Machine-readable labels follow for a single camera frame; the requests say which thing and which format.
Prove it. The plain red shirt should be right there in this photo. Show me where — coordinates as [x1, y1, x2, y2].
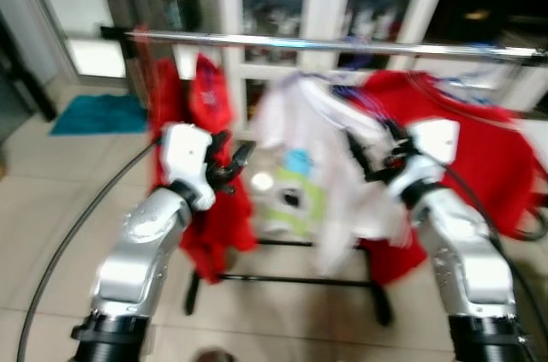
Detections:
[137, 50, 194, 200]

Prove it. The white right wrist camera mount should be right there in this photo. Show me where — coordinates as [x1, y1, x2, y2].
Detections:
[387, 117, 464, 200]

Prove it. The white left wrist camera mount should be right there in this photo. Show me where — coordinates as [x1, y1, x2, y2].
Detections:
[159, 122, 217, 211]

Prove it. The white T-shirt with cartoon print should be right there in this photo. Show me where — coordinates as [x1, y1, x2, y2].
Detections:
[251, 78, 410, 276]

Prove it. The red shirt with white print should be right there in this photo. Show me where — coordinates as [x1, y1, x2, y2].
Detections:
[184, 51, 259, 288]

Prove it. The black floor hose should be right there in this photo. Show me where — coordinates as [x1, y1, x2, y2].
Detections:
[512, 201, 548, 243]

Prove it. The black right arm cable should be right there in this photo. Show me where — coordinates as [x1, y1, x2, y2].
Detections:
[439, 165, 548, 347]

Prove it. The teal floor mat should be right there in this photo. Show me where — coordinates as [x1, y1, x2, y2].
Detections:
[49, 92, 149, 137]

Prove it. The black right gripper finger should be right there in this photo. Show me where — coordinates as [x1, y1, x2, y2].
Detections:
[379, 119, 408, 156]
[344, 128, 378, 181]

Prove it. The red polo shirt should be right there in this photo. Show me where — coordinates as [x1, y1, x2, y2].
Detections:
[360, 69, 548, 288]

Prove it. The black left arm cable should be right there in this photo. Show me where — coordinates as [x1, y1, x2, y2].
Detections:
[15, 141, 165, 362]

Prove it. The aluminium sliding glass door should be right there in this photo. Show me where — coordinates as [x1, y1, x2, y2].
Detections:
[17, 0, 131, 82]

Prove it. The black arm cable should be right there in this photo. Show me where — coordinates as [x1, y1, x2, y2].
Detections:
[439, 165, 548, 347]
[15, 141, 165, 362]

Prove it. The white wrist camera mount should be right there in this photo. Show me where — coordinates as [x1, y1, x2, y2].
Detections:
[387, 117, 464, 200]
[159, 122, 217, 211]

